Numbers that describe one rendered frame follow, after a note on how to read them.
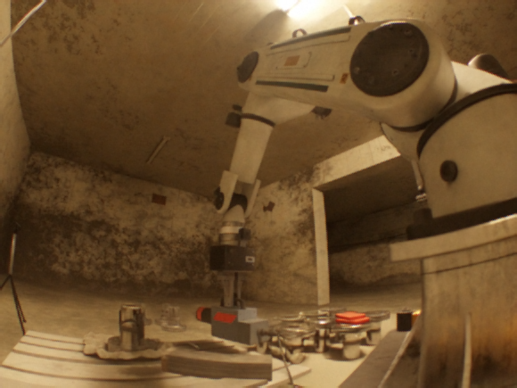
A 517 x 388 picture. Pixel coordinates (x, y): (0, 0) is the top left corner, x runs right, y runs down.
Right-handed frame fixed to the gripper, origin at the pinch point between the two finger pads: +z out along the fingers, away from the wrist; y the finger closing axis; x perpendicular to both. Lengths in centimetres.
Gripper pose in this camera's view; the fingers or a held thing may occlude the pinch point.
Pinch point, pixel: (232, 299)
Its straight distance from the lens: 131.5
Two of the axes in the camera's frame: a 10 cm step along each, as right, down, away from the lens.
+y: 6.4, 2.6, 7.2
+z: 0.0, 9.4, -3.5
